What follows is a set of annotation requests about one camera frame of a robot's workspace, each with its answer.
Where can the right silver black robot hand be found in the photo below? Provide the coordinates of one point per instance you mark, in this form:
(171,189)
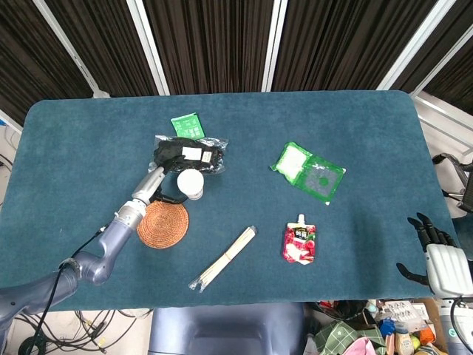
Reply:
(448,268)

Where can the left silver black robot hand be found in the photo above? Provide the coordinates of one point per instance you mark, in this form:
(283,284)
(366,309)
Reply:
(148,183)

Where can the white paper cup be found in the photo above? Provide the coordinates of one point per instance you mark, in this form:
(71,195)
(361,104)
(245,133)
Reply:
(190,183)

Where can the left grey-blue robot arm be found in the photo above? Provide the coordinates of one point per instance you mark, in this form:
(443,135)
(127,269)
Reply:
(111,240)

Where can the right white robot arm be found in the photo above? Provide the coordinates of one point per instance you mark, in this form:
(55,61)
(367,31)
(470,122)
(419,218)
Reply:
(458,325)

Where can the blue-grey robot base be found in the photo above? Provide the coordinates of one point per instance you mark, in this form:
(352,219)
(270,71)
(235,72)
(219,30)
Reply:
(227,329)

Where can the round woven brown coaster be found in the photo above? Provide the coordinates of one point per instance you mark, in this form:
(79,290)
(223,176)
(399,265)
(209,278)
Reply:
(162,226)

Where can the black item in clear bag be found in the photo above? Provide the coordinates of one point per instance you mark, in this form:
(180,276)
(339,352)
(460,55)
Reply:
(190,154)

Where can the small green sachet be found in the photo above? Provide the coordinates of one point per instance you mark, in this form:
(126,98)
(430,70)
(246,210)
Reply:
(187,126)

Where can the black chair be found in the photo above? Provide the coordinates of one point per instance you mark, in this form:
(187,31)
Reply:
(456,177)

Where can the cardboard box of clutter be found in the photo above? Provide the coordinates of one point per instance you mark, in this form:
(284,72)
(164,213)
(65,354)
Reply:
(373,329)

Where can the wooden chopsticks in clear wrap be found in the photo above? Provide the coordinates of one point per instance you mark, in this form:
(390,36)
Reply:
(223,259)

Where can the teal table cloth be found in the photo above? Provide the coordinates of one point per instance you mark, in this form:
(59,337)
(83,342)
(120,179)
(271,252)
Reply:
(258,129)

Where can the red drink pouch with spout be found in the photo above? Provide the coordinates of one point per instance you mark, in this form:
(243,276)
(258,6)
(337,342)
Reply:
(300,242)

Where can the black pleated curtain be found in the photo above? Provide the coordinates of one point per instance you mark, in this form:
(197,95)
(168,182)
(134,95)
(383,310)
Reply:
(214,40)

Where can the large green white packet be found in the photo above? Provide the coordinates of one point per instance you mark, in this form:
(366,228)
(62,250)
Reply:
(308,172)

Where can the white partition post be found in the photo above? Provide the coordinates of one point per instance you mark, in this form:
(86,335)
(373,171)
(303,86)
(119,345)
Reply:
(146,44)
(412,46)
(274,44)
(68,50)
(443,63)

